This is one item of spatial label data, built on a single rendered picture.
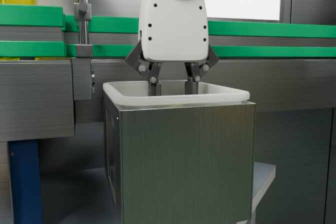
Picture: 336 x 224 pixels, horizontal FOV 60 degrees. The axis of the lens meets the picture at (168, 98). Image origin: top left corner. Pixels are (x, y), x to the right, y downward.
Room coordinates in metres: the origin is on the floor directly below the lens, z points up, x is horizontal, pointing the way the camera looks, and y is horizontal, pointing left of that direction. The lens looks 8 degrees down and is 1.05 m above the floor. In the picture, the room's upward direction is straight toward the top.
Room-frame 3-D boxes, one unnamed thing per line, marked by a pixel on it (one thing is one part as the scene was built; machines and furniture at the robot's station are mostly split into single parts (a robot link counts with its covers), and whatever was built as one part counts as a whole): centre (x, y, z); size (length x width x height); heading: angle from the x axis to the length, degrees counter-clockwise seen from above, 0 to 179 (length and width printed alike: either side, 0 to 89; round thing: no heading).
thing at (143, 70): (0.43, 0.03, 1.01); 0.03 x 0.03 x 0.07; 17
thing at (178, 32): (0.44, -0.01, 1.10); 0.10 x 0.07 x 0.11; 107
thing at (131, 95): (0.44, 0.00, 0.97); 0.22 x 0.17 x 0.09; 17
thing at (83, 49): (0.50, 0.14, 1.12); 0.17 x 0.03 x 0.12; 17
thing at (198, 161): (0.46, 0.01, 0.92); 0.27 x 0.17 x 0.15; 17
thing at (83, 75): (0.52, 0.15, 1.02); 0.09 x 0.04 x 0.07; 17
